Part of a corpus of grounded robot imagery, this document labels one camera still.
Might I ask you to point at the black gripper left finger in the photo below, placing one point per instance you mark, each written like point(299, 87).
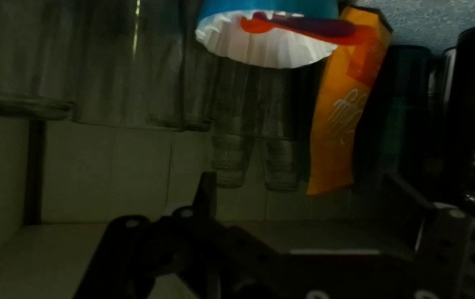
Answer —
point(211, 260)

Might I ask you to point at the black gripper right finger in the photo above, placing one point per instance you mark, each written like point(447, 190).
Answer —
point(437, 239)

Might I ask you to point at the orange snack packet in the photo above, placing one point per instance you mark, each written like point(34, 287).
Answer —
point(347, 81)

